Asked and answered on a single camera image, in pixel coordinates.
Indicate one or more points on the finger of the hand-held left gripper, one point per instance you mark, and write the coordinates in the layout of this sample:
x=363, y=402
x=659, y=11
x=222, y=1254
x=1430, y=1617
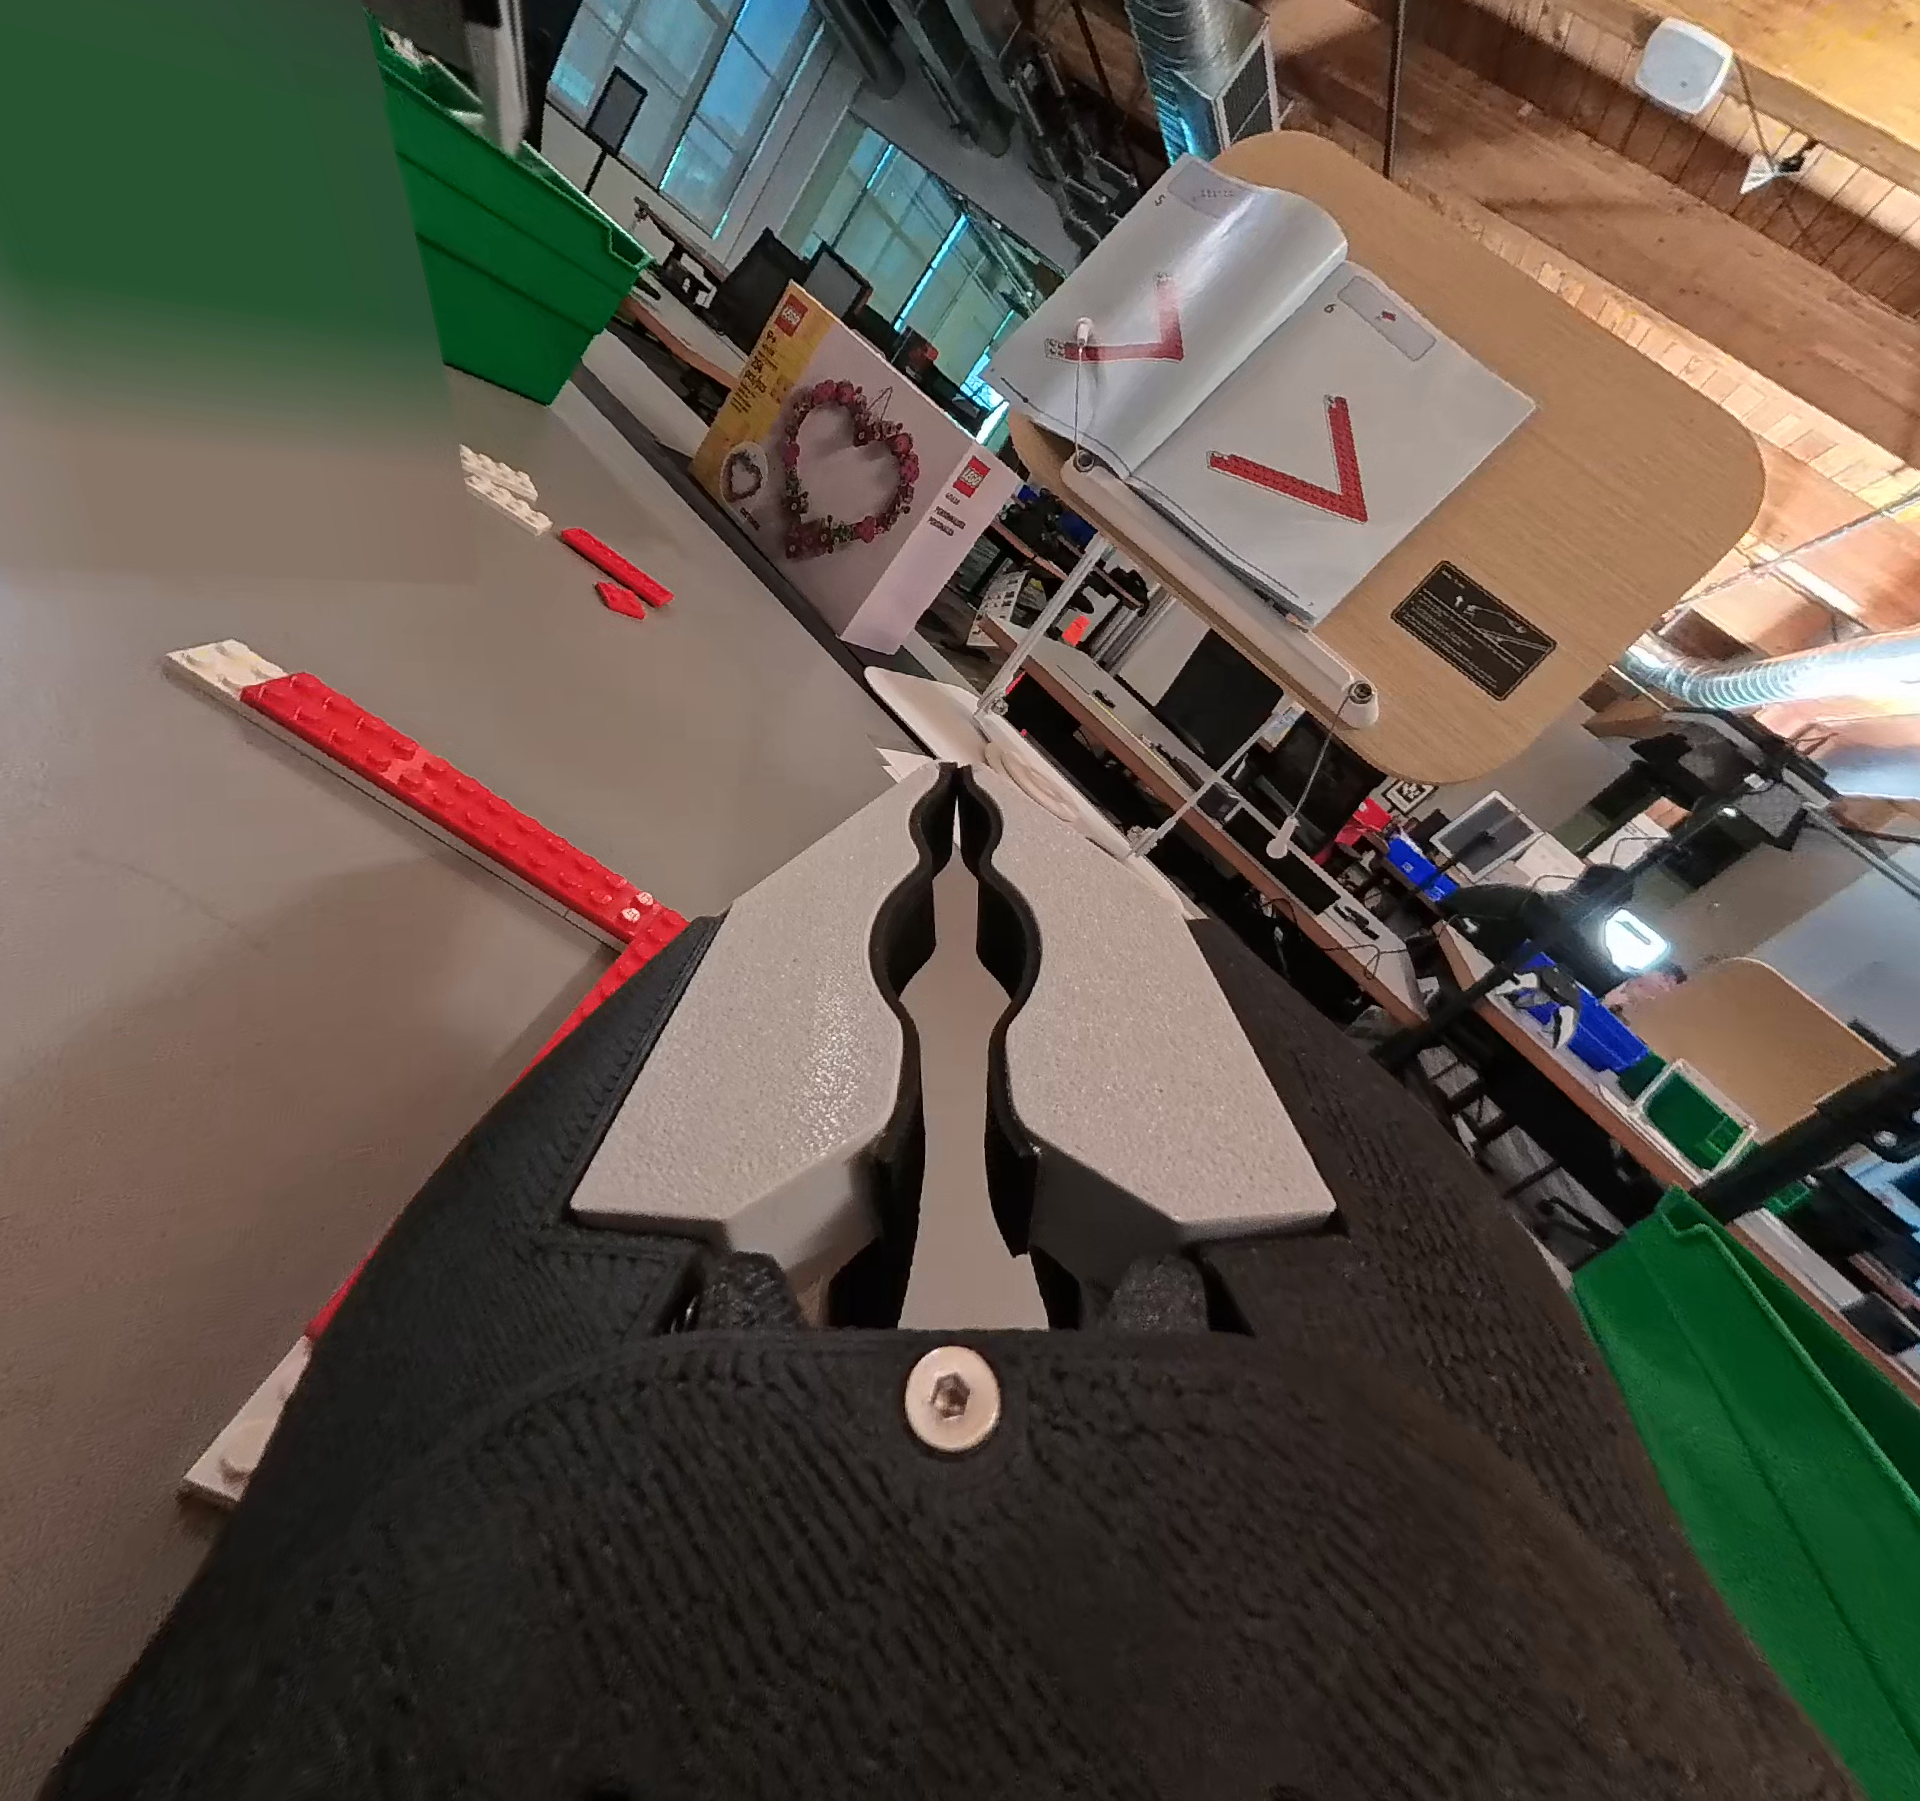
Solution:
x=504, y=32

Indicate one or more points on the wooden book stand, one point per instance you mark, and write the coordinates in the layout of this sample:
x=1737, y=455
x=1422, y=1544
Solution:
x=1619, y=481

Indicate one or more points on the white lego plates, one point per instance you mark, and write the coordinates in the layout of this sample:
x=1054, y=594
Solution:
x=509, y=490

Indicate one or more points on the green plastic bin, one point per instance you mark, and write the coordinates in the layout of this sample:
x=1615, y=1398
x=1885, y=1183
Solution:
x=512, y=272
x=1755, y=1426

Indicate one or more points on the red v-shaped lego assembly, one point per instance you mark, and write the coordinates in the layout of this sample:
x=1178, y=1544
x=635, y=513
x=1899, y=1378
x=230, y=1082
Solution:
x=436, y=783

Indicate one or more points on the white ceiling access point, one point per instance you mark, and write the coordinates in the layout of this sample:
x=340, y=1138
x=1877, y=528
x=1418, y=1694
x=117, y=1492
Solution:
x=1683, y=63

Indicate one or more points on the silver ventilation duct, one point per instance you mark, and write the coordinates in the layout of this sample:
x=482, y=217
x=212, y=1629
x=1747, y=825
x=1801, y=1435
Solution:
x=1185, y=1
x=1783, y=672

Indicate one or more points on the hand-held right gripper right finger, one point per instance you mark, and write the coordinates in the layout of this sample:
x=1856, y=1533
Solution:
x=1154, y=1082

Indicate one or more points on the small red lego plate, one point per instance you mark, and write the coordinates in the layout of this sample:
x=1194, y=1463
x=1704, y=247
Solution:
x=619, y=600

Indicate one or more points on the lego instruction booklet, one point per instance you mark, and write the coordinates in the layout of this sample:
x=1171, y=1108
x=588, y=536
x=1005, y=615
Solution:
x=1288, y=376

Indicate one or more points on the small green bin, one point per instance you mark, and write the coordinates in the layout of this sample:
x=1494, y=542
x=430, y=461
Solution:
x=1691, y=1113

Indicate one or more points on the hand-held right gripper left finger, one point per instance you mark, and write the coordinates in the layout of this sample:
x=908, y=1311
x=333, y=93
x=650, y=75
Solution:
x=750, y=1065

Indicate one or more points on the yellow lego set box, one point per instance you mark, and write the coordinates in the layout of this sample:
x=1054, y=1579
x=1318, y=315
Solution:
x=871, y=481

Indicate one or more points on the wooden board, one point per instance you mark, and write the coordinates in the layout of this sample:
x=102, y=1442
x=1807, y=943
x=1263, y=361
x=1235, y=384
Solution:
x=1755, y=1052

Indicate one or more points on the long red lego plate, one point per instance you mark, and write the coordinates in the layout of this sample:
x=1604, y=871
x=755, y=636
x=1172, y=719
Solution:
x=619, y=564

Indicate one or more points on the blue storage bin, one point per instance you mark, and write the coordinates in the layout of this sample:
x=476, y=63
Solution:
x=1585, y=1014
x=1422, y=867

